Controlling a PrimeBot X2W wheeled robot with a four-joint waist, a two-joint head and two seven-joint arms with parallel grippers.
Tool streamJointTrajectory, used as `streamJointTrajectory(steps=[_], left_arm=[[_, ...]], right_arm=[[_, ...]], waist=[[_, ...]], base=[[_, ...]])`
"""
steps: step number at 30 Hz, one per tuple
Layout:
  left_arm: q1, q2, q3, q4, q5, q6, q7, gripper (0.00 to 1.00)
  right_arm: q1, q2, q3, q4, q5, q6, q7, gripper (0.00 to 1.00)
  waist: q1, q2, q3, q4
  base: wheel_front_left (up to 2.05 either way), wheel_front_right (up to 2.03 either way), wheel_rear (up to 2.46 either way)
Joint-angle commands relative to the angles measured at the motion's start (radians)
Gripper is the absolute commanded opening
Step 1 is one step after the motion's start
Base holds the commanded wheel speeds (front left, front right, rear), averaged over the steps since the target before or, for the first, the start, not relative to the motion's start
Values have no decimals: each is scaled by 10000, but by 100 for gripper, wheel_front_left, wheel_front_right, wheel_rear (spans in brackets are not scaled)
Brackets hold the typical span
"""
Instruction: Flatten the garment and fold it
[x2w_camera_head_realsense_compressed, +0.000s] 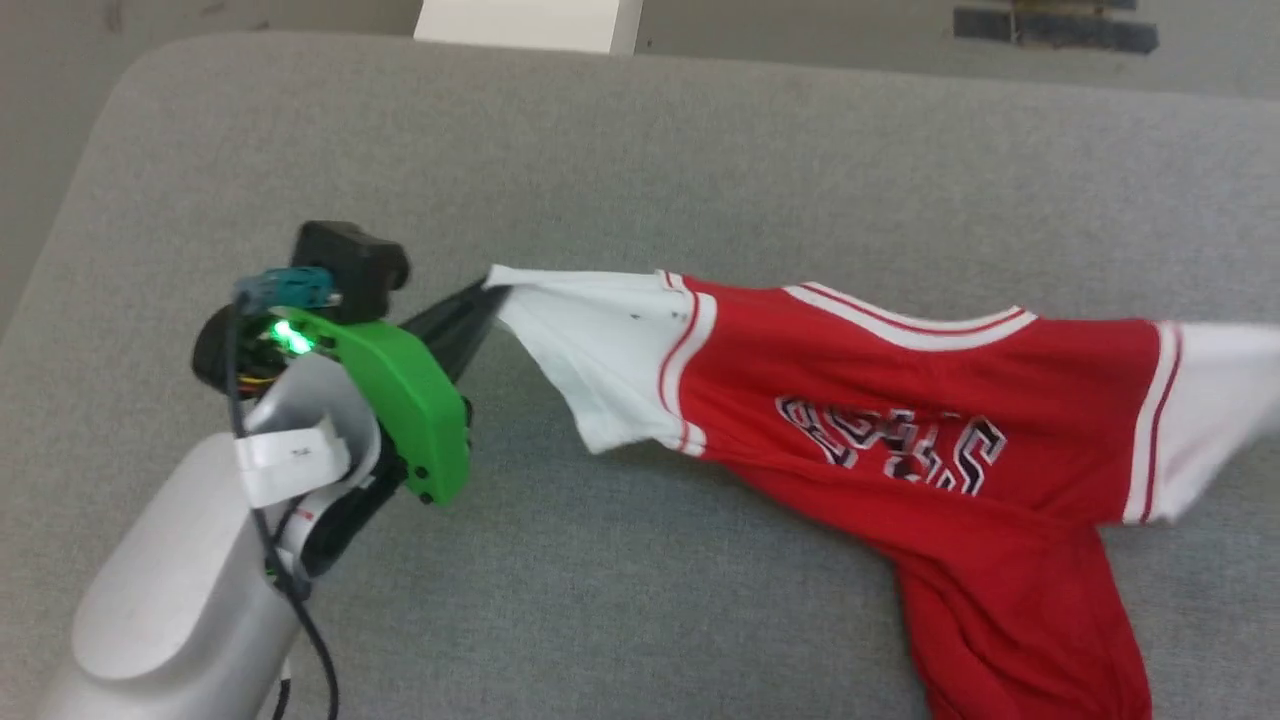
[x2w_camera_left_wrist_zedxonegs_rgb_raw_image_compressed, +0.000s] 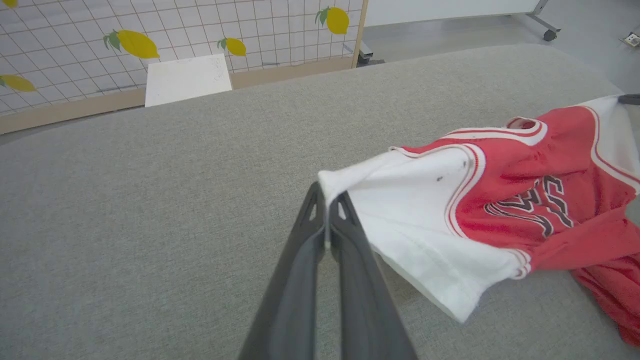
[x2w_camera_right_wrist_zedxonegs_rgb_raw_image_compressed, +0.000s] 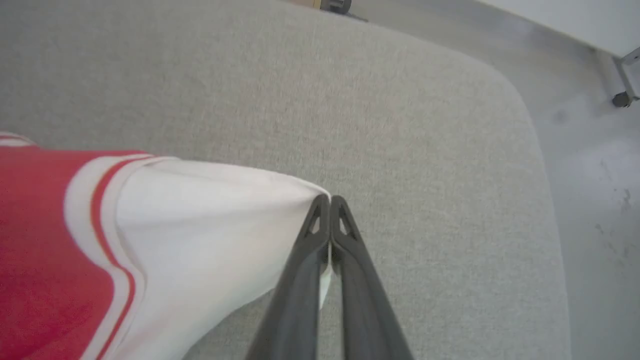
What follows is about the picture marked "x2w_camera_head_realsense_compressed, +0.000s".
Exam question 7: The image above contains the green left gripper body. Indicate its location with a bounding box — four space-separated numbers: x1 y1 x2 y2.
191 302 473 507

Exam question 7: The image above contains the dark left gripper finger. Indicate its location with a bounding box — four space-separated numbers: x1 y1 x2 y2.
399 279 502 352
439 290 514 387

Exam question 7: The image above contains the red and white basketball jersey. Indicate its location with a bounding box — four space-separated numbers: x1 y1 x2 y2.
483 263 1280 720

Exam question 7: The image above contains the white rectangular box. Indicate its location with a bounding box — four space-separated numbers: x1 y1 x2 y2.
413 0 645 56

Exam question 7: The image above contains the white cable label tag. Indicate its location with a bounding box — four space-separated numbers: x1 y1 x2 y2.
234 417 352 509

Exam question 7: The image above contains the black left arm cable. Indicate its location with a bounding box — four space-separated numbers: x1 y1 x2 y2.
224 267 342 720

